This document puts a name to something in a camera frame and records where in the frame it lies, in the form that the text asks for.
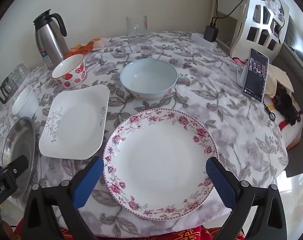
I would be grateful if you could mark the small white bowl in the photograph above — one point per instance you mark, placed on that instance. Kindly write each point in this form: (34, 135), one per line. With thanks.
(25, 102)

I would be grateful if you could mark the strawberry print bowl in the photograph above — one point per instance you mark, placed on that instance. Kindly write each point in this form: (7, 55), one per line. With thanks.
(69, 70)

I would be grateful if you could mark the black scissors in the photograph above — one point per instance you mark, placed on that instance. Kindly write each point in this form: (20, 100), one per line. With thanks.
(272, 116)

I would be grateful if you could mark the beige cloth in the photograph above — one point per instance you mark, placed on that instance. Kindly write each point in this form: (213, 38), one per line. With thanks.
(279, 76)

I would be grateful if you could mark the red fringed cloth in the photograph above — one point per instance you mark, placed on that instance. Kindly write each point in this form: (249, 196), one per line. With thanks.
(284, 130)

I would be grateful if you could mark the black glove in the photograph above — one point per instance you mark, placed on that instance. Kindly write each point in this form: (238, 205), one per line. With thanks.
(287, 105)

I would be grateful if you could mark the round floral rim plate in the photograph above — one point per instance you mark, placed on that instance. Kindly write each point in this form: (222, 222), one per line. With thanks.
(159, 160)

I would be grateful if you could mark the stainless steel plate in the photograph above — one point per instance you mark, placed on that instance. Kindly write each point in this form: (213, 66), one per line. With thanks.
(14, 142)

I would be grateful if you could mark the white cutout chair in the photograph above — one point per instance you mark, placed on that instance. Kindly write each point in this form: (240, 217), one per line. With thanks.
(246, 22)

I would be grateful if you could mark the black charger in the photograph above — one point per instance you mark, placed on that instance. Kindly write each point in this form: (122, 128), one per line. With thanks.
(211, 33)

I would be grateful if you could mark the white power strip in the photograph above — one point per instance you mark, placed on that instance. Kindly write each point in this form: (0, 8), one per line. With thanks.
(199, 38)

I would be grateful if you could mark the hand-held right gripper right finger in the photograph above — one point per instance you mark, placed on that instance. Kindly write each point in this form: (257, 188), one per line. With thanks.
(220, 180)

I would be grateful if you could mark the light blue bowl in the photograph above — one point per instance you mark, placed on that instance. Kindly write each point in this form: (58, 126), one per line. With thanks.
(149, 77)

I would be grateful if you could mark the orange snack packet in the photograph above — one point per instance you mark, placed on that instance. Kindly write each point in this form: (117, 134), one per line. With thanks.
(77, 50)
(96, 43)

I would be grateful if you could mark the grey floral tablecloth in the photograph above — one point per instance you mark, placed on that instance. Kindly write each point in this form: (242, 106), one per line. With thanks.
(216, 120)

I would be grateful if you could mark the pink knitted item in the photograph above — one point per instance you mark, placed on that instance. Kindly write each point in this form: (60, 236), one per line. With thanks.
(239, 61)

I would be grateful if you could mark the clear glass mug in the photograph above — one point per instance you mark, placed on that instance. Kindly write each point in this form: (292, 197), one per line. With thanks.
(136, 30)

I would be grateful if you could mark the grey sofa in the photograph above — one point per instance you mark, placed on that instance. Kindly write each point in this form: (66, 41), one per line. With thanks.
(296, 37)

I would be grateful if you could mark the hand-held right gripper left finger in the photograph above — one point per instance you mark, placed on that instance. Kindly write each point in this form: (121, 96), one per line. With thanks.
(89, 180)

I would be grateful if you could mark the set of small glasses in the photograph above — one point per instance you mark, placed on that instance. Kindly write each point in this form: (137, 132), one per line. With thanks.
(17, 76)

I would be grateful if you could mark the square white plate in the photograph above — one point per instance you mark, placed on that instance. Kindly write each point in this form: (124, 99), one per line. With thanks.
(74, 125)

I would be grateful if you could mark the white phone stand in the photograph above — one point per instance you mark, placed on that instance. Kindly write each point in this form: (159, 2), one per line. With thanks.
(241, 76)

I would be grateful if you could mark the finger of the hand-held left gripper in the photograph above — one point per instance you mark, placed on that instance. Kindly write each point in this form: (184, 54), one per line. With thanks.
(19, 163)

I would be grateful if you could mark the smartphone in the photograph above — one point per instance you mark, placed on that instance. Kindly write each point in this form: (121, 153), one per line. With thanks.
(256, 80)

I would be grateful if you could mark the stainless steel thermos jug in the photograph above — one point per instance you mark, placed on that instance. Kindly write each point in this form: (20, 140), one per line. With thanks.
(50, 40)

